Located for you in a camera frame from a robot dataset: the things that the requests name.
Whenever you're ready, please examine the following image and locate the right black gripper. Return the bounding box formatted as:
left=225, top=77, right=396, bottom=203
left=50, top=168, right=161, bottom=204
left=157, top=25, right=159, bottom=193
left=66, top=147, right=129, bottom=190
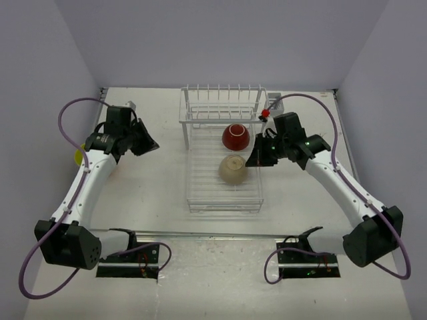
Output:
left=246, top=133, right=290, bottom=167

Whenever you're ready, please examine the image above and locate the beige flower pattern bowl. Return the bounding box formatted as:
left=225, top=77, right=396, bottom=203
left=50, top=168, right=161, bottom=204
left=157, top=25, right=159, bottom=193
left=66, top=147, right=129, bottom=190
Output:
left=218, top=155, right=248, bottom=185

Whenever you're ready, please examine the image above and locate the lime green bowl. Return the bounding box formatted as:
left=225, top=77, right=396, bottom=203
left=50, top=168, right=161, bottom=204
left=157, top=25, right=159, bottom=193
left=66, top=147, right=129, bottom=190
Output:
left=74, top=143, right=85, bottom=167

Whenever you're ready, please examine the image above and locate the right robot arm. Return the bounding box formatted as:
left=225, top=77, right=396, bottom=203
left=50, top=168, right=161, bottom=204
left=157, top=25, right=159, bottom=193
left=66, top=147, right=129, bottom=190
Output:
left=246, top=112, right=403, bottom=267

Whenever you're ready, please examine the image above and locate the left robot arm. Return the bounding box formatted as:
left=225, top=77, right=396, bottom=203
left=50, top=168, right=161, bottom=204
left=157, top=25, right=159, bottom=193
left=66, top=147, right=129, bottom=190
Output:
left=35, top=101, right=159, bottom=270

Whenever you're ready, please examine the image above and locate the dark red bowl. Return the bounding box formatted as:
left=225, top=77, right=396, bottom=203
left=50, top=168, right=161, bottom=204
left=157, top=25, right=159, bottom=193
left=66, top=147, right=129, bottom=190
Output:
left=222, top=123, right=250, bottom=151

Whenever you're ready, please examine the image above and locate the white perforated cutlery holder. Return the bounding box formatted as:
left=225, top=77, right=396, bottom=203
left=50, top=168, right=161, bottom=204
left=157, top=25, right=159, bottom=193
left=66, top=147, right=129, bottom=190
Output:
left=268, top=92, right=284, bottom=117

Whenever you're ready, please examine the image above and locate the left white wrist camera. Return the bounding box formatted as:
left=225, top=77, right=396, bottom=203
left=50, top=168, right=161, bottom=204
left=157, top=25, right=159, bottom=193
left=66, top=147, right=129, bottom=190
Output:
left=125, top=101, right=136, bottom=111

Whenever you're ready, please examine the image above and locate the white wire dish rack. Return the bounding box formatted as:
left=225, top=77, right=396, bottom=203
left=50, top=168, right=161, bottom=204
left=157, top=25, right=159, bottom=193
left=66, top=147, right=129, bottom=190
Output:
left=179, top=85, right=268, bottom=213

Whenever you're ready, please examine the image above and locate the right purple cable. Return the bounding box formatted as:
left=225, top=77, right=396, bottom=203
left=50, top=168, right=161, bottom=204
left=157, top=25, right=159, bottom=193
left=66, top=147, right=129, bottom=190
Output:
left=263, top=92, right=412, bottom=285

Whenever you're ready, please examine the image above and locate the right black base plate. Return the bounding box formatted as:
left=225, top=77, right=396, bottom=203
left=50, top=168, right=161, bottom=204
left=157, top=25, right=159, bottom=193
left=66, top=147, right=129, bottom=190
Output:
left=276, top=242, right=341, bottom=279

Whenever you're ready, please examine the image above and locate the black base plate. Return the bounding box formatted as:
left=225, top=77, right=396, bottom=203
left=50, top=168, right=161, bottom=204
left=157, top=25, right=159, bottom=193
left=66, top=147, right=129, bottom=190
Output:
left=276, top=242, right=341, bottom=279
left=96, top=245, right=159, bottom=279

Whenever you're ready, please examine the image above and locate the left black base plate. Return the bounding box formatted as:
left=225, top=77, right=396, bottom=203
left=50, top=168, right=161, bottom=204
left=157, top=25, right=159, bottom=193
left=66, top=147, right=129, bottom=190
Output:
left=96, top=245, right=159, bottom=279

